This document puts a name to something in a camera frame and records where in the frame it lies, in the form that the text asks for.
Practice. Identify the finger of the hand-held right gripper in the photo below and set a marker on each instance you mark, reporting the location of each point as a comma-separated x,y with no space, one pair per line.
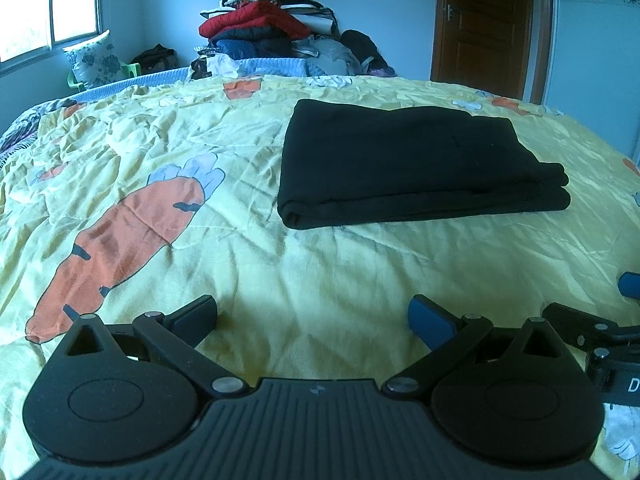
570,322
630,285

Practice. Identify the white wardrobe with flower stickers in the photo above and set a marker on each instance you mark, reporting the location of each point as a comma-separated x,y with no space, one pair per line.
595,50

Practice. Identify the window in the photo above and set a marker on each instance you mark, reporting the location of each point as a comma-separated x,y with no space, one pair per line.
35,5

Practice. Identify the green plastic chair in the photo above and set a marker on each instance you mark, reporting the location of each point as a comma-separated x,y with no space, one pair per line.
131,69

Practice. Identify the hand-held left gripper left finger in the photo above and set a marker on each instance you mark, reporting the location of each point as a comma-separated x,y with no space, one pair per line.
196,316

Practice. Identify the yellow carrot print blanket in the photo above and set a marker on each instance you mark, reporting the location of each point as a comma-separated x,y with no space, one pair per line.
200,135

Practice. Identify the dark bag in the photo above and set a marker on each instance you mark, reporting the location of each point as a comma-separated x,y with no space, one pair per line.
155,57

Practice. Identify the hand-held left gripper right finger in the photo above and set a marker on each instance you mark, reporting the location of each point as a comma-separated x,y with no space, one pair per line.
429,319

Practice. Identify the brown wooden door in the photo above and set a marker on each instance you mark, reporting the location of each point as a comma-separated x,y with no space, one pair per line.
485,20

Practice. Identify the black pants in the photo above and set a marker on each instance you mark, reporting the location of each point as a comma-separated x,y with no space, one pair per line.
400,160

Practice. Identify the pile of clothes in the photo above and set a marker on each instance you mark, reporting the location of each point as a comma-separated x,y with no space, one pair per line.
265,25

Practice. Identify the floral pillow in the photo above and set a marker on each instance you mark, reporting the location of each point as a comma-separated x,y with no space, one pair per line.
95,60

